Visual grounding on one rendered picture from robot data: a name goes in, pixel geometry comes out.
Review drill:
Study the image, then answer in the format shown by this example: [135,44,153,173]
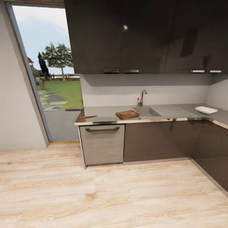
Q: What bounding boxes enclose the bowl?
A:
[195,106,218,115]

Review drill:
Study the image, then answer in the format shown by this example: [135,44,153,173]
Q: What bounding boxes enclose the cutting board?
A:
[116,110,139,119]

